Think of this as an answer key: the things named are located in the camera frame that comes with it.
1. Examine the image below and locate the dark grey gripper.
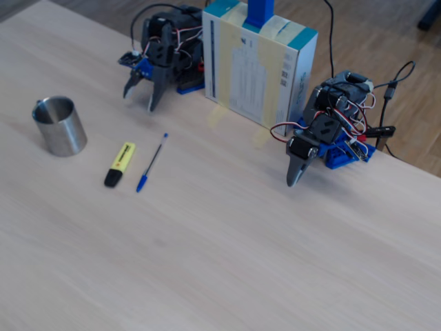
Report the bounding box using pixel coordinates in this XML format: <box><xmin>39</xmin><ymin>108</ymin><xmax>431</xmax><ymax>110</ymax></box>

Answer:
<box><xmin>123</xmin><ymin>38</ymin><xmax>181</xmax><ymax>113</ymax></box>

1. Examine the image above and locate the yellow highlighter with black cap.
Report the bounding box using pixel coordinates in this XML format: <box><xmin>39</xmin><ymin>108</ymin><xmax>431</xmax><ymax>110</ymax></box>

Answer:
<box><xmin>103</xmin><ymin>141</ymin><xmax>136</xmax><ymax>189</ymax></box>

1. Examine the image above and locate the blue leader arm base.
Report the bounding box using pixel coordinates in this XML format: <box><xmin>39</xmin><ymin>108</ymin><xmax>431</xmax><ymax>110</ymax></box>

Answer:
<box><xmin>292</xmin><ymin>117</ymin><xmax>377</xmax><ymax>170</ymax></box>

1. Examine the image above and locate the blue follower arm base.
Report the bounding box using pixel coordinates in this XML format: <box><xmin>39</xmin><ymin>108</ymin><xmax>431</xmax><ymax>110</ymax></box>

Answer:
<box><xmin>176</xmin><ymin>82</ymin><xmax>205</xmax><ymax>94</ymax></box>

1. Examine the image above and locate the blue ballpoint pen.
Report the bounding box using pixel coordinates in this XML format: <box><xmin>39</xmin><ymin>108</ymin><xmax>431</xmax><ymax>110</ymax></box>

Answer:
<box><xmin>136</xmin><ymin>132</ymin><xmax>170</xmax><ymax>193</ymax></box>

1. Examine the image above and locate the silver metal cup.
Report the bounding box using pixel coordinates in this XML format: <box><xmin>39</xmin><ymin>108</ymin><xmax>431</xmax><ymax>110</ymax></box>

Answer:
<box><xmin>32</xmin><ymin>95</ymin><xmax>88</xmax><ymax>158</ymax></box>

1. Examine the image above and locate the yellow tape strip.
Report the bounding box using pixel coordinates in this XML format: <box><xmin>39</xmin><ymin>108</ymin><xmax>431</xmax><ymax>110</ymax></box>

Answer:
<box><xmin>251</xmin><ymin>15</ymin><xmax>292</xmax><ymax>150</ymax></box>
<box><xmin>205</xmin><ymin>1</ymin><xmax>249</xmax><ymax>130</ymax></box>

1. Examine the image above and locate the white and teal cardboard box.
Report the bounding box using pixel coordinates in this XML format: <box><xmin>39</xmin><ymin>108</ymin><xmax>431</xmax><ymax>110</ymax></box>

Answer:
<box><xmin>202</xmin><ymin>0</ymin><xmax>318</xmax><ymax>137</ymax></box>

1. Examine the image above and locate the small controller circuit board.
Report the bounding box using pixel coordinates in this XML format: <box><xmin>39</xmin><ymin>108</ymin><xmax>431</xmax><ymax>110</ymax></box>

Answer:
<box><xmin>345</xmin><ymin>139</ymin><xmax>370</xmax><ymax>161</ymax></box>

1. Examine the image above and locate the black power plug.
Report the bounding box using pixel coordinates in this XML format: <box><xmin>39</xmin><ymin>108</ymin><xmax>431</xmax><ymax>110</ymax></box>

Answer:
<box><xmin>364</xmin><ymin>126</ymin><xmax>397</xmax><ymax>151</ymax></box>

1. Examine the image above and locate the dark object on floor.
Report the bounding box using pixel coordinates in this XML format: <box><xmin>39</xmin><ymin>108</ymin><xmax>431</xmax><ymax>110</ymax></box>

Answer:
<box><xmin>417</xmin><ymin>0</ymin><xmax>441</xmax><ymax>32</ymax></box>

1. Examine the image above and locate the wrist camera on blue mount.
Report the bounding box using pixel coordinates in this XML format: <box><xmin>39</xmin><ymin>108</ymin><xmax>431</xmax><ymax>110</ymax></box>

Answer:
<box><xmin>118</xmin><ymin>50</ymin><xmax>154</xmax><ymax>81</ymax></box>

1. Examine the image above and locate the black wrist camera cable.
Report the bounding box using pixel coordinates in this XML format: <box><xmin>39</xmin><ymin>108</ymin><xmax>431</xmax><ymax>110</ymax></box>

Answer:
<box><xmin>130</xmin><ymin>3</ymin><xmax>203</xmax><ymax>50</ymax></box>

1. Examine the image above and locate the blue camera stand post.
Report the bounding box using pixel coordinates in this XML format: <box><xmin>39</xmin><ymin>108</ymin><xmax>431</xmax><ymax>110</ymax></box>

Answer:
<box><xmin>242</xmin><ymin>0</ymin><xmax>276</xmax><ymax>28</ymax></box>

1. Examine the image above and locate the grey leader arm handle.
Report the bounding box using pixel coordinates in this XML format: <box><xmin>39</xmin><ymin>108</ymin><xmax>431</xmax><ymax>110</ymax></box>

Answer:
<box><xmin>285</xmin><ymin>134</ymin><xmax>320</xmax><ymax>188</ymax></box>

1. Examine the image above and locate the thin black cable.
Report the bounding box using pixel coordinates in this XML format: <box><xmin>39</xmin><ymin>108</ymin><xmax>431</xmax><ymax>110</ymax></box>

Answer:
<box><xmin>323</xmin><ymin>0</ymin><xmax>336</xmax><ymax>79</ymax></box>

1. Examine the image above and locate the black cable with adapter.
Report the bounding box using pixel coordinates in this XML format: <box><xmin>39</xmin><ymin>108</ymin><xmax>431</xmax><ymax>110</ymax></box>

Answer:
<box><xmin>373</xmin><ymin>61</ymin><xmax>417</xmax><ymax>159</ymax></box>

